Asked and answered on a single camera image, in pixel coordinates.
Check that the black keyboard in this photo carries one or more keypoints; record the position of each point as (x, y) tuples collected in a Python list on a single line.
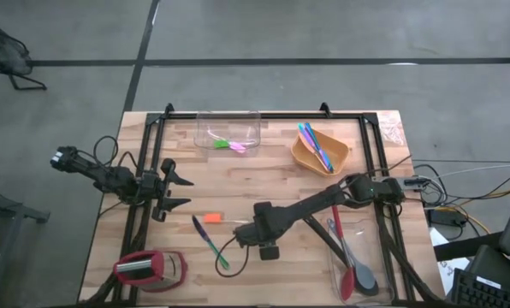
[(490, 293)]

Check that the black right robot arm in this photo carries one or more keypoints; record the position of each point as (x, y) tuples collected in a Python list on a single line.
[(315, 205)]

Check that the grey silicone spoon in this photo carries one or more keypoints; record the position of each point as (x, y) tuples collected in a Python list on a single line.
[(366, 280)]

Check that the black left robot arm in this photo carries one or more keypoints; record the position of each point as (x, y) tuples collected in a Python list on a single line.
[(109, 177)]

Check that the red box grater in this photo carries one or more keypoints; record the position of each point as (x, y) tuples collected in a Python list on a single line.
[(139, 266)]

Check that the black power adapter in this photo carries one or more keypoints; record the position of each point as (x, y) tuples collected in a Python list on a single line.
[(447, 217)]

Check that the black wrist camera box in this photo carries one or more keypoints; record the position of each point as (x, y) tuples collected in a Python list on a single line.
[(269, 252)]

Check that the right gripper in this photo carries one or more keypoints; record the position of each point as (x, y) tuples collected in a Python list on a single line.
[(248, 235)]

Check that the clear plastic bin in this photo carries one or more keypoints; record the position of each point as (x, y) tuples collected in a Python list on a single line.
[(383, 256), (203, 124)]

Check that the red silicone spoon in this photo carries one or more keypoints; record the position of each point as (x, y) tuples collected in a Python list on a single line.
[(348, 284)]

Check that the small orange silicone spatula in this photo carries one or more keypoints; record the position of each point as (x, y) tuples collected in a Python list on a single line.
[(212, 218)]

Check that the dark metal stand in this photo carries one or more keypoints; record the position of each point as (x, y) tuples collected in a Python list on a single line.
[(7, 209)]

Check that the iridescent metal knife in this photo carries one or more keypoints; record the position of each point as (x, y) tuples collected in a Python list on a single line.
[(319, 145), (203, 235), (308, 139)]

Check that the grey usb hub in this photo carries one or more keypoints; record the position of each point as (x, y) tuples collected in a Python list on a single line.
[(415, 183)]

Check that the black mesh chair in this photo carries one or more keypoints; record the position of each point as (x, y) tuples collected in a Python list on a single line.
[(2, 51)]

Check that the small pink silicone spatula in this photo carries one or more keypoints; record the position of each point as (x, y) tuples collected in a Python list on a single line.
[(238, 148)]

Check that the white paper sheet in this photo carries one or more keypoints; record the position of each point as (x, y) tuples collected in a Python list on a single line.
[(447, 274)]

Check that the black metal table frame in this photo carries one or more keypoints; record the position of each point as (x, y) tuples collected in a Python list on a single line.
[(289, 115)]

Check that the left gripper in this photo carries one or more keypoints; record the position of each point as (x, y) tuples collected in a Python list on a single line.
[(152, 190)]

